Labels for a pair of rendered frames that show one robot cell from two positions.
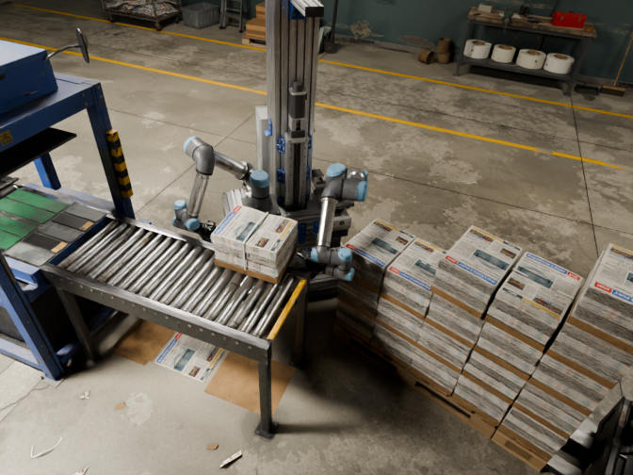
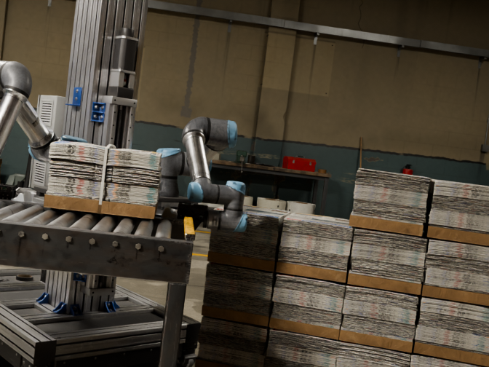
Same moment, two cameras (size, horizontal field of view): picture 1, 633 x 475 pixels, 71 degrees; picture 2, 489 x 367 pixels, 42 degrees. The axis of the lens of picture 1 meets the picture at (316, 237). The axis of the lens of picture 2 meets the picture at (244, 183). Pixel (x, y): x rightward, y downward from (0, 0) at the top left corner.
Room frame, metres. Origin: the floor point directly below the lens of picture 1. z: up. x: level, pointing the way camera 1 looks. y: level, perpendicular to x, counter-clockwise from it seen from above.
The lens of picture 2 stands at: (-0.48, 0.83, 1.09)
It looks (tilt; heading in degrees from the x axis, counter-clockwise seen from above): 3 degrees down; 336
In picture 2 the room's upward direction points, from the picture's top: 7 degrees clockwise
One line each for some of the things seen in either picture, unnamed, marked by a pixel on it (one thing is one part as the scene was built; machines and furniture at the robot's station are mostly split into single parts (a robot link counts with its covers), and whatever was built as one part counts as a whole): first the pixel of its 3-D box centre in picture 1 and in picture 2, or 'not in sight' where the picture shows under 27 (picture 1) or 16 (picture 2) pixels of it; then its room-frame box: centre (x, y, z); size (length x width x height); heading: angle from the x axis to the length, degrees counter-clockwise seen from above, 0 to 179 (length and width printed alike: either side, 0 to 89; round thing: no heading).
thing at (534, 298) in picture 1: (532, 299); (463, 211); (1.54, -1.08, 0.95); 0.38 x 0.29 x 0.23; 143
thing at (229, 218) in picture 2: (343, 271); (232, 221); (1.78, -0.16, 0.81); 0.11 x 0.08 x 0.09; 72
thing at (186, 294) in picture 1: (197, 280); (22, 219); (1.67, 0.62, 0.77); 0.47 x 0.05 x 0.05; 162
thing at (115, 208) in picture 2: (275, 260); (134, 206); (1.81, 0.22, 0.83); 0.29 x 0.16 x 0.04; 162
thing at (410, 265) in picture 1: (430, 323); (342, 319); (1.79, -0.74, 0.42); 1.17 x 0.39 x 0.83; 54
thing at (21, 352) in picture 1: (53, 271); not in sight; (2.03, 1.71, 0.38); 0.94 x 0.69 x 0.63; 162
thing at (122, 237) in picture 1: (108, 251); not in sight; (1.85, 1.18, 0.77); 0.47 x 0.05 x 0.05; 162
